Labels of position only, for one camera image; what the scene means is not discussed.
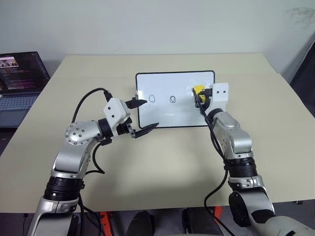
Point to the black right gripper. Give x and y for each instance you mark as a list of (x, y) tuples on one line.
[(207, 104)]

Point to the yellow and black eraser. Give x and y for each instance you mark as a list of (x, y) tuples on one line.
[(198, 88)]

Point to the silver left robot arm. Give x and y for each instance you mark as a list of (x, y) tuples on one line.
[(78, 134)]

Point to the black-framed whiteboard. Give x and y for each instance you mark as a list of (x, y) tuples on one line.
[(172, 83)]

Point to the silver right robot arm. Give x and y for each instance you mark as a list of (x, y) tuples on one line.
[(231, 137)]

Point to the orange metal strut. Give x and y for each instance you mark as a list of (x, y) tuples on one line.
[(105, 223), (217, 214)]

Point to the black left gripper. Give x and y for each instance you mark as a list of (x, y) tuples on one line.
[(124, 128)]

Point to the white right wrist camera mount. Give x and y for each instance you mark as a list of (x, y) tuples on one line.
[(221, 98)]

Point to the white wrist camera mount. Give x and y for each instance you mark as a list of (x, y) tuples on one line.
[(221, 98), (115, 110)]

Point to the grey open laptop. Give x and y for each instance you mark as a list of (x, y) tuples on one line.
[(19, 73)]

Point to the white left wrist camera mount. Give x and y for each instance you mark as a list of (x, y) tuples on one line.
[(115, 110)]

